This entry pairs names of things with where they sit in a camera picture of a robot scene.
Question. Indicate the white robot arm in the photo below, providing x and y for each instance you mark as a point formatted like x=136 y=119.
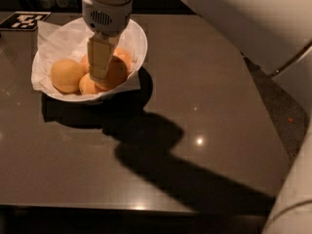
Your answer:
x=276 y=34

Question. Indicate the white paper liner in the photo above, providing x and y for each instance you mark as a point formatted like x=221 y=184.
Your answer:
x=52 y=43

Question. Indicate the white bowl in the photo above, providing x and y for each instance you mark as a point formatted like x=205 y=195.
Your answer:
x=139 y=43

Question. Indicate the rear hidden orange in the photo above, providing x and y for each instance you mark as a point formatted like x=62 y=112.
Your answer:
x=85 y=63

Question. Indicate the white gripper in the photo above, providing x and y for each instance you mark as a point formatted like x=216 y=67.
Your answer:
x=104 y=19

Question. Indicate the black white marker tag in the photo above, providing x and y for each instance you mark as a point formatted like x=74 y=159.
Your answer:
x=23 y=21

